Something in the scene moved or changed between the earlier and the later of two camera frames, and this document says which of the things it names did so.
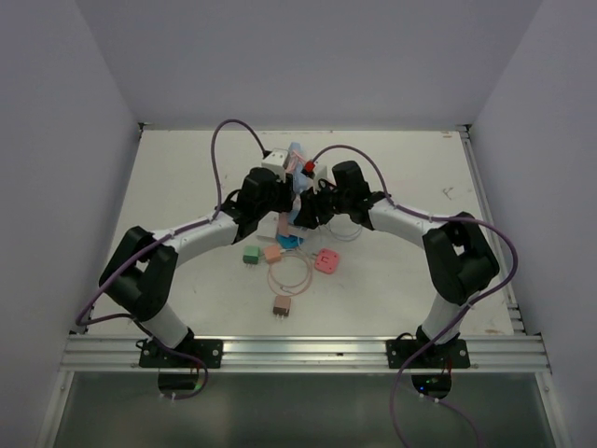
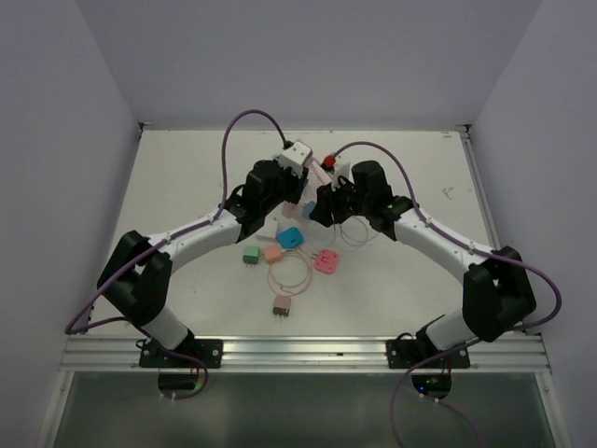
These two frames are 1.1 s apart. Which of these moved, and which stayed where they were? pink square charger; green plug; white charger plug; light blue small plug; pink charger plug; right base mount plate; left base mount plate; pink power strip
Moved: light blue small plug; pink power strip
Stayed: pink charger plug; left base mount plate; green plug; white charger plug; pink square charger; right base mount plate
